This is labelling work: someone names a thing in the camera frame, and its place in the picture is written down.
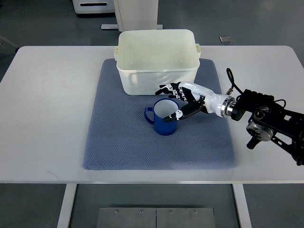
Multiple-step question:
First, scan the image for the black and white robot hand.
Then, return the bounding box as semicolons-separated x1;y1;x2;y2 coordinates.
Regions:
155;81;231;122

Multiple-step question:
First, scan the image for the blue mug white inside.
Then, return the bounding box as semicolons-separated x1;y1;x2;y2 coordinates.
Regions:
144;98;179;136

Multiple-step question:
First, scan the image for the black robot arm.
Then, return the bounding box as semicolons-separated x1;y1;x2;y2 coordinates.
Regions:
223;68;304;166

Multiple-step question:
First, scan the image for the white plastic box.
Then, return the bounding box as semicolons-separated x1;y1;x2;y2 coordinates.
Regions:
114;29;201;95

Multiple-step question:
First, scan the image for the small grey floor plate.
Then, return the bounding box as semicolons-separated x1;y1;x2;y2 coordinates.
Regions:
219;36;233;45

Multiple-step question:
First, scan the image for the blue textured mat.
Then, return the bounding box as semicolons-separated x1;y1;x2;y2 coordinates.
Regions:
83;58;237;170

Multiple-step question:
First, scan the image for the right white table leg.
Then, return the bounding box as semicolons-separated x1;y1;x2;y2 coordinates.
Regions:
232;184;252;228

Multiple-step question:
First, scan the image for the white table leg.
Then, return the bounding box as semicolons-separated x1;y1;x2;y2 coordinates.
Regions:
232;184;252;228
57;184;77;228

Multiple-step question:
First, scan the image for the white cabinet with slot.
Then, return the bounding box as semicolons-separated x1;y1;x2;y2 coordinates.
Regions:
72;0;114;14

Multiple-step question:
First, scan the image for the left white table leg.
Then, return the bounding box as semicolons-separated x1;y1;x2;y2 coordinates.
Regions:
57;184;77;228

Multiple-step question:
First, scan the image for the grey bar at left edge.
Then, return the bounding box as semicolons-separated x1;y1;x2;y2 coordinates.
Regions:
0;35;19;49

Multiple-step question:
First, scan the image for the white pedestal column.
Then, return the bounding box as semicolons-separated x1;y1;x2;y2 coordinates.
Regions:
101;0;163;32

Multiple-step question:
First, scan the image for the grey metal base plate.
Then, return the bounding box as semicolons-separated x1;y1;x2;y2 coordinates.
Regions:
97;207;216;228

